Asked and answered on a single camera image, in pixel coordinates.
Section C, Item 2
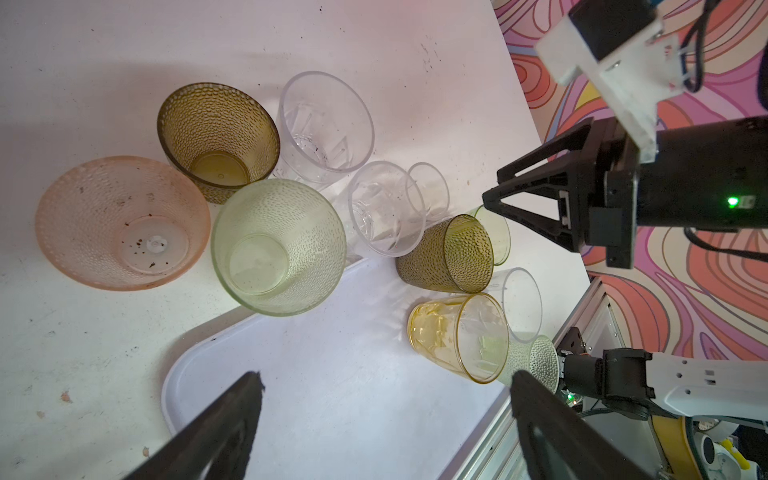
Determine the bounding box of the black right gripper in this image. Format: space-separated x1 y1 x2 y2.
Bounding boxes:
482 118 640 269

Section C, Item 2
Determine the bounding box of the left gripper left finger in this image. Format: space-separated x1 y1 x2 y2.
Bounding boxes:
127 371 265 479

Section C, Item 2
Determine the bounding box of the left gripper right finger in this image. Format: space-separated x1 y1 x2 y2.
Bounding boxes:
510 370 650 479

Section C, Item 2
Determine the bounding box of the pale green textured cup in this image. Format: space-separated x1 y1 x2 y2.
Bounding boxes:
497 335 560 393

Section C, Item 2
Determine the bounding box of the small green glass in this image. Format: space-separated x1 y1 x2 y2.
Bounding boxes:
468 205 511 266

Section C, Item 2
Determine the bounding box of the clear faceted glass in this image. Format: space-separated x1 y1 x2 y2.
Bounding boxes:
334 161 427 258
486 267 543 343

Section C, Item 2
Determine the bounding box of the yellow smooth cup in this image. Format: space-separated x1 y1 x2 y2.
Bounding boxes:
407 293 510 384

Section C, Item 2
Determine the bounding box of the olive amber textured cup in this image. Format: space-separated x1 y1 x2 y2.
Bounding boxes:
395 214 494 294

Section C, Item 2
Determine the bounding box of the clear tumbler back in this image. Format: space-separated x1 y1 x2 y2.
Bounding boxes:
273 71 375 190

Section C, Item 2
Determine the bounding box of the small clear glass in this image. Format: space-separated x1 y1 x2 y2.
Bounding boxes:
408 162 450 224

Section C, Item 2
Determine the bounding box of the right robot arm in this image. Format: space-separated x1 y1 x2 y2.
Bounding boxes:
482 116 767 421

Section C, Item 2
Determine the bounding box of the lavender plastic tray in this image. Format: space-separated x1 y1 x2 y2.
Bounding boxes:
161 259 506 479

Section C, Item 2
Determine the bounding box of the tall pale green cup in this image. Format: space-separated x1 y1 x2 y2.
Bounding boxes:
211 179 347 317

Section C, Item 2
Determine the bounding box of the pink textured cup back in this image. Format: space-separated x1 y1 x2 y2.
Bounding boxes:
35 156 211 291

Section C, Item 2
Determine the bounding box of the dark amber textured cup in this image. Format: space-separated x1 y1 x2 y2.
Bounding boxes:
156 82 280 205

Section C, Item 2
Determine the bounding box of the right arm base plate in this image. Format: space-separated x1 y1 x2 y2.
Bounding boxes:
555 327 589 357

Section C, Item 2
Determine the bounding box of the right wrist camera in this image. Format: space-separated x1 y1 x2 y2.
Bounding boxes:
534 0 684 163

